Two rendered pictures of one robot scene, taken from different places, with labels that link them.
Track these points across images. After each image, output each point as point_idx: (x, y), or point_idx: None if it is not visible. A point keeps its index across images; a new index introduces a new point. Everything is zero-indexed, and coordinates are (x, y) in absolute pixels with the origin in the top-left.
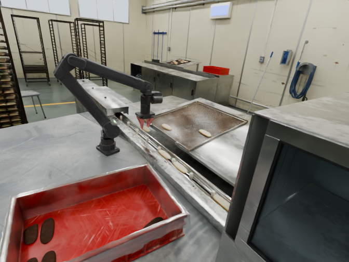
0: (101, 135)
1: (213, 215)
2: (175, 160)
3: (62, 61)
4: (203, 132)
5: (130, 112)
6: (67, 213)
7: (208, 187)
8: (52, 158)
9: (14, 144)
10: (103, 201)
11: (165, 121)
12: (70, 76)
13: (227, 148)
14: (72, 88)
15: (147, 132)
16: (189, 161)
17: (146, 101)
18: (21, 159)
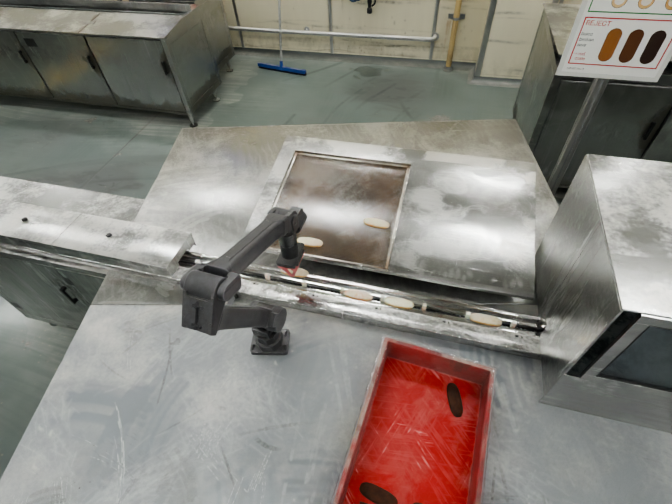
0: None
1: (495, 344)
2: (381, 294)
3: (209, 305)
4: (375, 223)
5: None
6: (367, 463)
7: (453, 309)
8: (222, 422)
9: (113, 456)
10: (378, 417)
11: None
12: (223, 312)
13: (427, 235)
14: (227, 323)
15: None
16: (388, 279)
17: (294, 239)
18: (181, 464)
